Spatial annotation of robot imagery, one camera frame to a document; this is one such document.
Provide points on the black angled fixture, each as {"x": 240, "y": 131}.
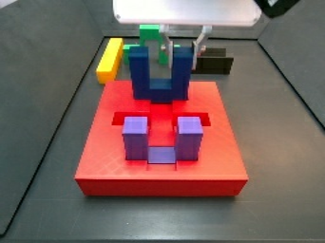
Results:
{"x": 212, "y": 62}

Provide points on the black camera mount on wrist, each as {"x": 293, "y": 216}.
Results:
{"x": 274, "y": 8}

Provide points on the blue U-shaped block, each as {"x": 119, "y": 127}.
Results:
{"x": 160, "y": 90}

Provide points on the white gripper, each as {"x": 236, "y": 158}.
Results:
{"x": 220, "y": 13}

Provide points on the yellow long bar block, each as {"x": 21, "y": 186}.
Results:
{"x": 108, "y": 64}

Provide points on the green arch-shaped block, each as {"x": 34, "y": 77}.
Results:
{"x": 148, "y": 34}

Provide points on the red base block with slots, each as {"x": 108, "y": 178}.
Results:
{"x": 105, "y": 174}

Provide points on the purple U-shaped block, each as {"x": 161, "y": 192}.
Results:
{"x": 161, "y": 142}

